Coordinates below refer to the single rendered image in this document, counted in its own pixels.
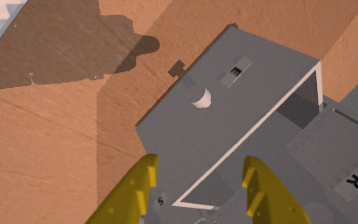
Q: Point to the dark grey chest of drawers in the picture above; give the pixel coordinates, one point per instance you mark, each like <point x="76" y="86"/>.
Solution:
<point x="328" y="105"/>

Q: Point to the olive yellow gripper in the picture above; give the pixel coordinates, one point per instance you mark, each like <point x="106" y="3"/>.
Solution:
<point x="268" y="199"/>

